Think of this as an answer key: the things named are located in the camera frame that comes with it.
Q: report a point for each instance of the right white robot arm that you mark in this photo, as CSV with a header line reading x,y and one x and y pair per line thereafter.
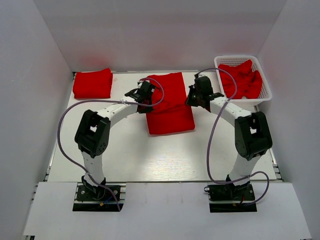
x,y
252,137

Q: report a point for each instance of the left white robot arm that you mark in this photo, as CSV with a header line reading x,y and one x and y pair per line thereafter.
x,y
92,135

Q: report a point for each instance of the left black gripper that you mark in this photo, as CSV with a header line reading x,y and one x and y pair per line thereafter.
x,y
148,109

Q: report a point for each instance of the white plastic basket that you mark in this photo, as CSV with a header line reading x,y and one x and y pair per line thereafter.
x,y
235,60

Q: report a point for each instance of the red t shirts in basket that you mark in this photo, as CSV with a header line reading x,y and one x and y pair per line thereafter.
x,y
249,83

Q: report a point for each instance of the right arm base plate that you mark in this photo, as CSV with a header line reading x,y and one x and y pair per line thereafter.
x,y
228,198

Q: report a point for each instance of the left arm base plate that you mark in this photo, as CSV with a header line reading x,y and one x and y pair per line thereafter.
x,y
86,201

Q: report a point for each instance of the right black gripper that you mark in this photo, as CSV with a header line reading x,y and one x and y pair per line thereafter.
x,y
189,101

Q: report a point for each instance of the folded red t shirt stack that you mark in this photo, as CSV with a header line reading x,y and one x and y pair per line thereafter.
x,y
93,85

